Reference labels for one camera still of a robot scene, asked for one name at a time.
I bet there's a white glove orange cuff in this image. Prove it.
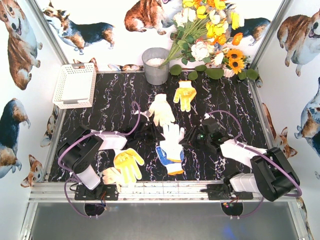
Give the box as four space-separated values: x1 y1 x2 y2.
159 123 185 163

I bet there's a yellow palm glove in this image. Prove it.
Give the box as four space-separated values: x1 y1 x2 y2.
113 148 145 184

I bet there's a blue dotted glove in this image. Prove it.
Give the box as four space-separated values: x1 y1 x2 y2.
155 146 184 176

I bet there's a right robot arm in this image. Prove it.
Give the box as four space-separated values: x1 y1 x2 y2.
179 118 302 202

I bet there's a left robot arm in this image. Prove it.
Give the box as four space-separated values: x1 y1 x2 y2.
57 119 165 191

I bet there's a white plastic storage basket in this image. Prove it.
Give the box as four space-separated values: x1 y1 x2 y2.
52 62 97 110

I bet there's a cream knit glove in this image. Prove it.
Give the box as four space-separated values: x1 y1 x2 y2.
148 93 175 127

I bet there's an orange dotted glove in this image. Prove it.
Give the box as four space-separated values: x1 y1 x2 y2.
173 80 197 112

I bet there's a cream glove at front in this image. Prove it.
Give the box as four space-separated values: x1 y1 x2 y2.
102 167 135 193

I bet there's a small sunflower pot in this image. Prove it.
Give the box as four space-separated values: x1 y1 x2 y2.
222 48 251 78

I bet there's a grey metal bucket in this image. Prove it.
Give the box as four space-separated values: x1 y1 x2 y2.
141 47 170 86

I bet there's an artificial flower bouquet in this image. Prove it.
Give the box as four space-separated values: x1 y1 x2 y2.
162 0 245 66

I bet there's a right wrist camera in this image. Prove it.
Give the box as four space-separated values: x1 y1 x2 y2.
202 113 213 122

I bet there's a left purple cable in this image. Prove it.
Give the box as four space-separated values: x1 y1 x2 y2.
57 101 142 219

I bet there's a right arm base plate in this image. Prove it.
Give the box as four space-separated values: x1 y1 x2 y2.
200 180 254 200

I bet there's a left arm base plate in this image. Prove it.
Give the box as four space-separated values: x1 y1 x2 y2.
74 182 119 201

